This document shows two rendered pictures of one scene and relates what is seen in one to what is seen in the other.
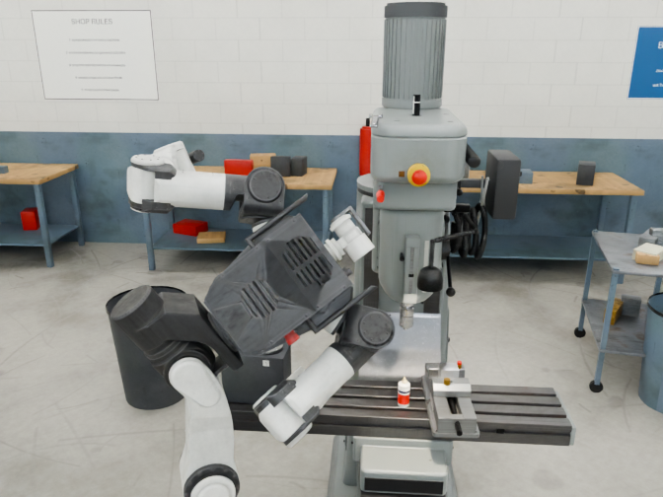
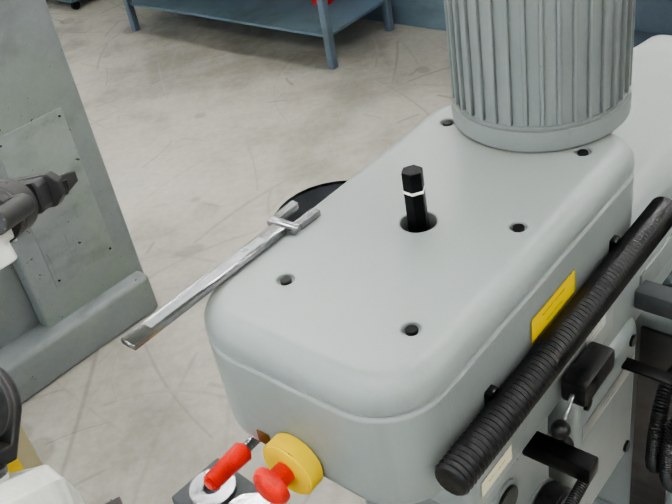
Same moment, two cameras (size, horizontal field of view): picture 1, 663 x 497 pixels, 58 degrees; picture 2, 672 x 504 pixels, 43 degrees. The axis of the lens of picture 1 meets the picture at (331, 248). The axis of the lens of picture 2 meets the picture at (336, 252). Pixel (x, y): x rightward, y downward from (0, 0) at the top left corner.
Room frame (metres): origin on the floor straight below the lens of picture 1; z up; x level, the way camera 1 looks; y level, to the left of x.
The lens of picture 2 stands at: (1.20, -0.65, 2.38)
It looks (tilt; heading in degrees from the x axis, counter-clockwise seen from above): 35 degrees down; 41
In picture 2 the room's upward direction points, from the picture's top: 11 degrees counter-clockwise
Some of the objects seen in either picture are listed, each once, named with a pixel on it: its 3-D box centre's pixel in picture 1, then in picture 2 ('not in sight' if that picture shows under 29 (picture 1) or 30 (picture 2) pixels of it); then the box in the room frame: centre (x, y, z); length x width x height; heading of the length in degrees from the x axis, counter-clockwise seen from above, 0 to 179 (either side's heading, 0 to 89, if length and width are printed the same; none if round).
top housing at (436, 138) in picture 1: (414, 141); (434, 275); (1.81, -0.25, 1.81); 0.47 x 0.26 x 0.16; 176
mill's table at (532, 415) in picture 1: (387, 407); not in sight; (1.80, -0.20, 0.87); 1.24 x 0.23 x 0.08; 86
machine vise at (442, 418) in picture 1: (448, 391); not in sight; (1.75, -0.40, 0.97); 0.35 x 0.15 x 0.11; 178
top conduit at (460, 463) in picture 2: (462, 147); (570, 323); (1.82, -0.40, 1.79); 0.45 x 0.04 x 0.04; 176
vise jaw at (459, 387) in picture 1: (450, 387); not in sight; (1.73, -0.40, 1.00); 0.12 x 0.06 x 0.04; 88
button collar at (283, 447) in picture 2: (418, 175); (292, 463); (1.57, -0.23, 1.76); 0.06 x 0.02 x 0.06; 86
